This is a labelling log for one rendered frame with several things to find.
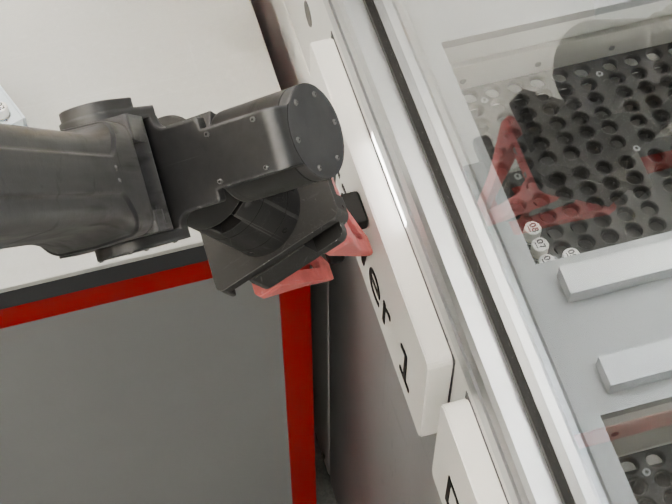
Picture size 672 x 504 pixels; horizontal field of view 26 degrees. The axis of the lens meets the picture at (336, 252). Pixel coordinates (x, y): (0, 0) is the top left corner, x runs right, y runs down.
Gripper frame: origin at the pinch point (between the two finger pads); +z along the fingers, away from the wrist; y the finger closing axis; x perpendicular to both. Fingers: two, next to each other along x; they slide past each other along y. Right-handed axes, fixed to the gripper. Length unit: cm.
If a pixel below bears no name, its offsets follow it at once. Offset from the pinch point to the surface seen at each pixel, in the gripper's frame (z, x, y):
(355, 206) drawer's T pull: 0.2, 3.0, 2.1
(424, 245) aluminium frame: -3.6, -5.1, 7.5
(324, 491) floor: 75, 20, -50
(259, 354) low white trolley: 27.8, 13.8, -25.1
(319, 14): 1.7, 21.1, 4.0
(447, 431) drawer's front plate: -0.1, -15.6, 3.0
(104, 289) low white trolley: 5.8, 13.9, -24.8
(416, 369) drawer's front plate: 2.1, -9.5, 1.4
